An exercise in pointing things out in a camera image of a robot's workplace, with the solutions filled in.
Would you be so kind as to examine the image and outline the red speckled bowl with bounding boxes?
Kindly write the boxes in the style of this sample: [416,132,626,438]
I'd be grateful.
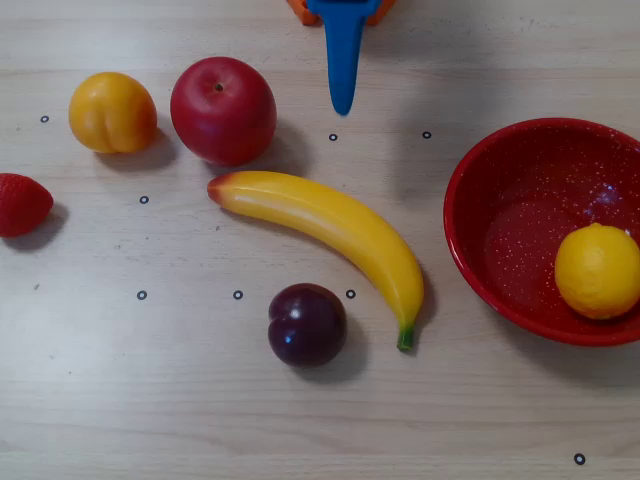
[442,117,640,347]

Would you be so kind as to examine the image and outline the dark purple toy plum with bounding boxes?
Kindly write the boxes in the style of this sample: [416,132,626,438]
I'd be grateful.
[267,282,349,370]

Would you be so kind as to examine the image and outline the yellow toy lemon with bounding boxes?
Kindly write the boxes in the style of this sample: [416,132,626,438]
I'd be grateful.
[553,222,640,321]

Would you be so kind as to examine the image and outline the orange yellow toy peach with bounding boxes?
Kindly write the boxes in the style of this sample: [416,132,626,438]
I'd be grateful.
[68,71,159,155]

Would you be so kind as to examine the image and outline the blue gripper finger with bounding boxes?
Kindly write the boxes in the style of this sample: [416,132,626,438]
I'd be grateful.
[305,0,382,117]

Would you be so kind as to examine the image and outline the red toy apple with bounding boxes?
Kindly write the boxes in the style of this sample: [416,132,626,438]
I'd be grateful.
[169,56,278,168]

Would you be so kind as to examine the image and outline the yellow toy banana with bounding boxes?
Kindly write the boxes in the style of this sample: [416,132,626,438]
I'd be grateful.
[206,170,426,352]

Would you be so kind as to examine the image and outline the red toy strawberry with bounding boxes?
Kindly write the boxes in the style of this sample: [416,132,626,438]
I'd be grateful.
[0,172,55,239]

